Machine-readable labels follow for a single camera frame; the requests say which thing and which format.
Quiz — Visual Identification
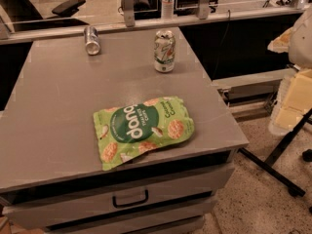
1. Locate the black office chair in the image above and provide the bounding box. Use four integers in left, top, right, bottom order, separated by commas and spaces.
0, 0, 87, 31

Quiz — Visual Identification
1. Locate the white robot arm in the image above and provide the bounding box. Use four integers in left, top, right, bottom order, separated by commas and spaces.
267, 8, 312, 136

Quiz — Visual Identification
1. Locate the grey metal rail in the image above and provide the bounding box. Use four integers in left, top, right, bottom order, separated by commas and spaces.
212, 68, 295, 99

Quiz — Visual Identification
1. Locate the clear plastic water bottle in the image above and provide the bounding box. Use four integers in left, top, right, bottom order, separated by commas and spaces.
161, 0, 175, 20

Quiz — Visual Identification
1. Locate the black drawer handle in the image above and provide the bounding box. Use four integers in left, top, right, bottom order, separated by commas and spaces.
112, 189, 149, 209

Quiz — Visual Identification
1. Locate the silver redbull can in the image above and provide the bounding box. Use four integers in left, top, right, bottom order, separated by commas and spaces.
84, 25, 100, 56

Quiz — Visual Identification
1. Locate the green white 7up can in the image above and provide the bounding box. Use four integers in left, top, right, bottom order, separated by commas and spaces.
154, 30, 176, 73

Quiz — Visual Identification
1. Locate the green rice chips bag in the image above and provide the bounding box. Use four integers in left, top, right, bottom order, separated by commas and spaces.
93, 97, 195, 171

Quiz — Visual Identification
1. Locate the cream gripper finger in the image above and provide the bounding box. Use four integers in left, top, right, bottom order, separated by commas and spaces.
272, 69, 312, 131
267, 27, 293, 54

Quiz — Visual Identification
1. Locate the grey drawer cabinet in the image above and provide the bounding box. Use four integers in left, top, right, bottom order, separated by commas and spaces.
0, 149, 236, 234

